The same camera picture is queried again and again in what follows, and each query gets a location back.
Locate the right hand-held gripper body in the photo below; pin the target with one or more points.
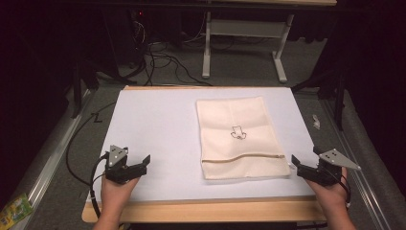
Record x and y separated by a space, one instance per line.
328 166

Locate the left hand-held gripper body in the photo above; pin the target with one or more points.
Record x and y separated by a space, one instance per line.
118 167

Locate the cream zippered cloth pouch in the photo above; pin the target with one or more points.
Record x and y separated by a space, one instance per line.
239 137

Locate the person's right hand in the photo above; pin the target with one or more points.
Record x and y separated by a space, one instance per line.
332 193

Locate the person's left hand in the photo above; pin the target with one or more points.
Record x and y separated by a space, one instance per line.
115 195

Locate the white table mat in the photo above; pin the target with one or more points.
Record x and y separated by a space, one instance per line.
153 134

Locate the clear plastic scrap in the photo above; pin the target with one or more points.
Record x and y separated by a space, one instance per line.
316 122

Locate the black stand legs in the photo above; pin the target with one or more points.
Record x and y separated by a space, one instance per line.
78 86
338 96

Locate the green yellow packet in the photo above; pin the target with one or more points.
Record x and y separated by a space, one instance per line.
14 212

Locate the silver metal floor rail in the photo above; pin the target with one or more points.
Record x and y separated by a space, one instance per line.
354 166
48 159

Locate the white metal desk frame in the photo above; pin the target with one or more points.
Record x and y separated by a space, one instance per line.
242 28

